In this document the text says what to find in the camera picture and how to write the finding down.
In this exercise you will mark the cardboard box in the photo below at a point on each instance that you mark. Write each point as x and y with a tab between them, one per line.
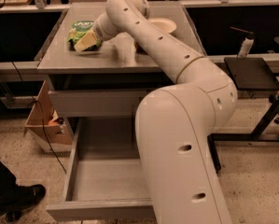
45	126

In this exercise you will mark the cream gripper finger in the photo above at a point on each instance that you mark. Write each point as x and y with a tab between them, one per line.
86	41

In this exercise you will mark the white squeeze bottle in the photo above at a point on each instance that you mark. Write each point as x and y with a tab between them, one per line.
247	44

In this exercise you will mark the open grey bottom drawer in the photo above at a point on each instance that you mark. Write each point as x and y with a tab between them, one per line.
104	178

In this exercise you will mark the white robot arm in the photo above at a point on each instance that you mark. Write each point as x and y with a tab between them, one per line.
172	123

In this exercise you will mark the white paper bowl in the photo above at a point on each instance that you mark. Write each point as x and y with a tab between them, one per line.
165	25

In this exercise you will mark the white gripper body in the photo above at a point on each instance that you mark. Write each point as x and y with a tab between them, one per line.
99	31

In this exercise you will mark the grey drawer cabinet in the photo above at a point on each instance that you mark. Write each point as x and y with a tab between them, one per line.
116	65

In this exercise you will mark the grey upper drawer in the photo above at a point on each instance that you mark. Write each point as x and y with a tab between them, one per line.
120	103

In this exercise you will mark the black side table stand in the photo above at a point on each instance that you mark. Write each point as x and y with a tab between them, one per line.
249	74

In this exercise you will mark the black shoe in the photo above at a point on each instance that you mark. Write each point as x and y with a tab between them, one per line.
21	198

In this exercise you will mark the green rice chip bag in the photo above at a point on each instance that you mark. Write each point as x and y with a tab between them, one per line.
78	29

